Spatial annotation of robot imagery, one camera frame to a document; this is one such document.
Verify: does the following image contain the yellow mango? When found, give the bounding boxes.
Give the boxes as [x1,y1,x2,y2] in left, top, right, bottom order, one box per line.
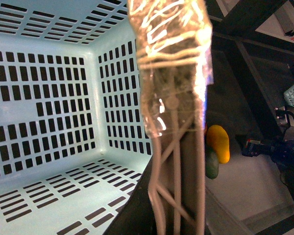
[206,125,230,164]

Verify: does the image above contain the light blue plastic basket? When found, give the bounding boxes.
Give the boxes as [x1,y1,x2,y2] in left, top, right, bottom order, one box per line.
[0,0,152,235]

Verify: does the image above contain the green cucumber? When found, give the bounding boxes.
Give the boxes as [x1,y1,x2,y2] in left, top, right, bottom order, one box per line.
[205,145,219,180]

